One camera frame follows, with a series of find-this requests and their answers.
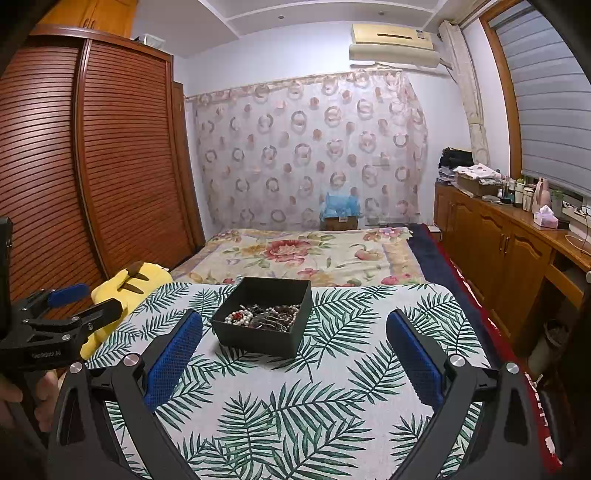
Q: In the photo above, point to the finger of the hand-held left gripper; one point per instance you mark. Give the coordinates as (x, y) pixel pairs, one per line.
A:
(69, 295)
(92, 316)

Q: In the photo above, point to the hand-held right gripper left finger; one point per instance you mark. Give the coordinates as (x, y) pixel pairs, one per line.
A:
(175, 350)

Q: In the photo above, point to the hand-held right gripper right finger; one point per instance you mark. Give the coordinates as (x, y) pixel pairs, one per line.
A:
(415, 355)

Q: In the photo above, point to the black jewelry box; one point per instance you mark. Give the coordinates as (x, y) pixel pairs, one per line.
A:
(258, 341)

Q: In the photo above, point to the person's left hand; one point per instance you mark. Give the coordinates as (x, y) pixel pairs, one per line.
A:
(46, 406)

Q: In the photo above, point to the yellow plush toy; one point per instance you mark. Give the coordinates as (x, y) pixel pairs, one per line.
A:
(147, 281)

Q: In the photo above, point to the navy blanket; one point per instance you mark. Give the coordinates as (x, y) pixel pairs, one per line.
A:
(427, 258)

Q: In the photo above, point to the green leaf print blanket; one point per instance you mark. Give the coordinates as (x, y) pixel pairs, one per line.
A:
(286, 406)

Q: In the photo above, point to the wooden side cabinet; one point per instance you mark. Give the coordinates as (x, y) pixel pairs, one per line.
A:
(498, 258)

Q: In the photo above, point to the grey waste bin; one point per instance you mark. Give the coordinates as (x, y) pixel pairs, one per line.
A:
(549, 350)

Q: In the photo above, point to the floral blanket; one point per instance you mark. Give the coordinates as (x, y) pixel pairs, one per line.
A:
(323, 254)

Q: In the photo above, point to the small cardboard box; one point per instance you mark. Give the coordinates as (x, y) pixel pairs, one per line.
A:
(341, 223)

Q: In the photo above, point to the brown slatted wooden wardrobe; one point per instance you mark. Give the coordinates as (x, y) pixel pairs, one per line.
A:
(124, 152)

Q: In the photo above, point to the blue plastic bag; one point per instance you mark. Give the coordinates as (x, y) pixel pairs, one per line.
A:
(340, 203)

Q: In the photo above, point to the flat cardboard box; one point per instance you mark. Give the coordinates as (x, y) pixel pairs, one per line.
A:
(475, 187)

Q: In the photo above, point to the pink tissue box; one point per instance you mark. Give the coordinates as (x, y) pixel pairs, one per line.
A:
(545, 219)

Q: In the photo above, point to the row of small bottles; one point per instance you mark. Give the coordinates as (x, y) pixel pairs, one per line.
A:
(519, 196)

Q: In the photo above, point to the white patterned cloth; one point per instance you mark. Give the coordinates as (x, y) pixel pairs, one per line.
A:
(478, 171)

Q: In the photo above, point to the stack of dark clothes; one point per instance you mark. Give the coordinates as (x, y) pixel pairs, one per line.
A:
(455, 161)

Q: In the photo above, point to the pink vase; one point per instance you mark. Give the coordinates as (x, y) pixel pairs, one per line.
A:
(540, 196)

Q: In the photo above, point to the white power strip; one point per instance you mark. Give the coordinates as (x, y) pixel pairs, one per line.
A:
(572, 212)

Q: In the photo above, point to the pink circle pattern curtain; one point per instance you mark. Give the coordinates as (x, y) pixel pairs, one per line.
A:
(300, 161)

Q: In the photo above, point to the beige tied curtain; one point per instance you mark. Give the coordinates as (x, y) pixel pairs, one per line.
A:
(466, 83)

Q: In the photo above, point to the wooden overhead cabinet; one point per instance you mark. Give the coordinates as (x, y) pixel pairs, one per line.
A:
(101, 14)

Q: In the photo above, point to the grey window blind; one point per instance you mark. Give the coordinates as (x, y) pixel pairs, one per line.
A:
(545, 92)

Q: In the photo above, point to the beige air conditioner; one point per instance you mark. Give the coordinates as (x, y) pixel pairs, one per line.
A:
(392, 44)

